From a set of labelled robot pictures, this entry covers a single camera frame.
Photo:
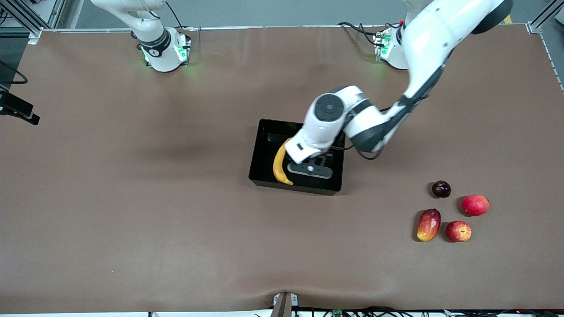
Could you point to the yellow banana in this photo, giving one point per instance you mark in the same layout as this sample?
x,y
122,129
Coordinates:
x,y
278,167

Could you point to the black plastic box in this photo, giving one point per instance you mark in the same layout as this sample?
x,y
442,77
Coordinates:
x,y
264,149

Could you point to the red yellow apple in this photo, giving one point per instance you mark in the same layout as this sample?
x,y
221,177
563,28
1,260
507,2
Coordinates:
x,y
458,231

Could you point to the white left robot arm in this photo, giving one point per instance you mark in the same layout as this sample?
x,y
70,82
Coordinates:
x,y
423,39

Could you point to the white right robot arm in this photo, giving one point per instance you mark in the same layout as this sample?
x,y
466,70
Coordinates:
x,y
154,44

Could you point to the red yellow mango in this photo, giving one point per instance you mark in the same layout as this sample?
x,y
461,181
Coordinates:
x,y
428,224

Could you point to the dark purple plum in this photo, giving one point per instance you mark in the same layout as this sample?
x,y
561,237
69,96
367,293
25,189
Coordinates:
x,y
441,189

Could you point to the brown table mat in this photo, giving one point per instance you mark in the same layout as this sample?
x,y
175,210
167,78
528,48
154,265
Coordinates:
x,y
132,198

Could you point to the small green circuit board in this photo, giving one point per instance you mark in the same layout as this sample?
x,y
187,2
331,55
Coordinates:
x,y
337,313

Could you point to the aluminium frame strut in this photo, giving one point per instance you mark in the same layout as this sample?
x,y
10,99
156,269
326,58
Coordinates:
x,y
26,20
543,18

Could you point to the metal mat clamp bracket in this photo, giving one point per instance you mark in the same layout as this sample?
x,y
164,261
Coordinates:
x,y
284,304

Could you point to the silver table edge rail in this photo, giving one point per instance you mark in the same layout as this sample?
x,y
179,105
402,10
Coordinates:
x,y
555,70

